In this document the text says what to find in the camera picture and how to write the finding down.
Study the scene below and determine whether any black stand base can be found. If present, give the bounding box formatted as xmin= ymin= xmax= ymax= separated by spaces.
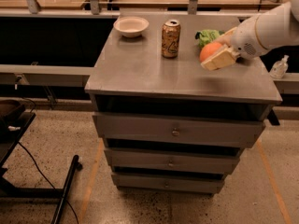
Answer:
xmin=0 ymin=98 xmax=83 ymax=224

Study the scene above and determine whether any grey drawer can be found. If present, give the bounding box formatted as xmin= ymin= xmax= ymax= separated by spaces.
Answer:
xmin=105 ymin=148 xmax=239 ymax=174
xmin=111 ymin=173 xmax=224 ymax=194
xmin=93 ymin=112 xmax=264 ymax=147

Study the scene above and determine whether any clear sanitizer bottle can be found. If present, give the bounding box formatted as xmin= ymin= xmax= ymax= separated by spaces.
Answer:
xmin=269 ymin=55 xmax=289 ymax=79

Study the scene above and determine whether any middle grey drawer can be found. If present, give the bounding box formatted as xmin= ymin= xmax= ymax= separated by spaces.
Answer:
xmin=105 ymin=148 xmax=239 ymax=174

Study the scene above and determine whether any bottom grey drawer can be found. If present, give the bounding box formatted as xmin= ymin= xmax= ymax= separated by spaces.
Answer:
xmin=111 ymin=173 xmax=224 ymax=194

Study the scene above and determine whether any black floor cable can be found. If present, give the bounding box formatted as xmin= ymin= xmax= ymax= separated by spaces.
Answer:
xmin=17 ymin=140 xmax=80 ymax=224

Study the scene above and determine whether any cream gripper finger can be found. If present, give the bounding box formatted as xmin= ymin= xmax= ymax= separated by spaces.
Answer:
xmin=200 ymin=46 xmax=240 ymax=71
xmin=215 ymin=27 xmax=236 ymax=47

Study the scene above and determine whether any grey drawer cabinet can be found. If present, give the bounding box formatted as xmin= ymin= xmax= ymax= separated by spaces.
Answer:
xmin=85 ymin=15 xmax=281 ymax=182

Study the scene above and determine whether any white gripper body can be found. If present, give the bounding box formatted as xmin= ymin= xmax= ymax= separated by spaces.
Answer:
xmin=231 ymin=16 xmax=268 ymax=59

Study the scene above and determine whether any gold orange soda can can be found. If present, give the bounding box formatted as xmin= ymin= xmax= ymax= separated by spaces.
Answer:
xmin=162 ymin=19 xmax=181 ymax=58

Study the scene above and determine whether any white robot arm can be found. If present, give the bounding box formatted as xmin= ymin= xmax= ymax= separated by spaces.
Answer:
xmin=199 ymin=0 xmax=299 ymax=70

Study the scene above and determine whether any white bowl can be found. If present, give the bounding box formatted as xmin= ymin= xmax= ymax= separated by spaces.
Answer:
xmin=113 ymin=17 xmax=149 ymax=38

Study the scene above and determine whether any orange fruit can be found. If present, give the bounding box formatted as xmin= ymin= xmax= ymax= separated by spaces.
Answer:
xmin=199 ymin=42 xmax=222 ymax=62

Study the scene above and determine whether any top grey drawer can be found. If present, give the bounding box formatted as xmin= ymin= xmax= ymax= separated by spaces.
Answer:
xmin=93 ymin=112 xmax=264 ymax=147

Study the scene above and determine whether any green chip bag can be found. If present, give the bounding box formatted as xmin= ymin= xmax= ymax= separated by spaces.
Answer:
xmin=195 ymin=29 xmax=224 ymax=48

